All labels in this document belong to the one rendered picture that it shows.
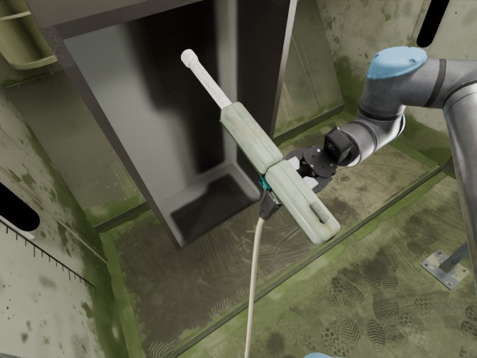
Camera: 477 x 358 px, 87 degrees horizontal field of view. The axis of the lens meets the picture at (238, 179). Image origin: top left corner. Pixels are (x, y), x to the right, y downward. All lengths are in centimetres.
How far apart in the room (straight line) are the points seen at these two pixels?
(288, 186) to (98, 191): 193
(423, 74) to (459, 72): 5
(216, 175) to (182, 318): 93
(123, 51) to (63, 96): 129
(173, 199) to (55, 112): 109
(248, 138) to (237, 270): 146
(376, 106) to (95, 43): 83
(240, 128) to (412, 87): 33
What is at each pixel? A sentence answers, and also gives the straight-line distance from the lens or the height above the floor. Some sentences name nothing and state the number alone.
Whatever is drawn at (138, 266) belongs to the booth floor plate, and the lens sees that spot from 208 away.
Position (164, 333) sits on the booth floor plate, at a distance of 184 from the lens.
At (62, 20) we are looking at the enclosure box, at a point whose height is 164.
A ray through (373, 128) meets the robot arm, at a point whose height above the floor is 138.
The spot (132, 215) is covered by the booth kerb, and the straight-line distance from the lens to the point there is 231.
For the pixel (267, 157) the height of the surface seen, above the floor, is 143.
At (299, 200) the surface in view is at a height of 139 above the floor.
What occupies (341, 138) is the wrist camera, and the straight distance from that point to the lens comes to 48.
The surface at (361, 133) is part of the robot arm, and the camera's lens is 61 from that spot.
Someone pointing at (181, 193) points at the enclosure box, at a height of 53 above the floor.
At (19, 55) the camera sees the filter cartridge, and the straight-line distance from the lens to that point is 192.
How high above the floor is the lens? 173
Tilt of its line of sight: 47 degrees down
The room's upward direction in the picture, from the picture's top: 9 degrees counter-clockwise
